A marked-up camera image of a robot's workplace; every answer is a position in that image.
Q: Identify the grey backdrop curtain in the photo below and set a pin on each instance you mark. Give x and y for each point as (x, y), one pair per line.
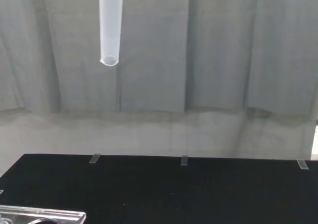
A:
(223, 47)

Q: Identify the clear acrylic funnel stand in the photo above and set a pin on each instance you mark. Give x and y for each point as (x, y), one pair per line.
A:
(62, 212)

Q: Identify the black bench cloth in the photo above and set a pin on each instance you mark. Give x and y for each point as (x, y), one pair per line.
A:
(174, 191)

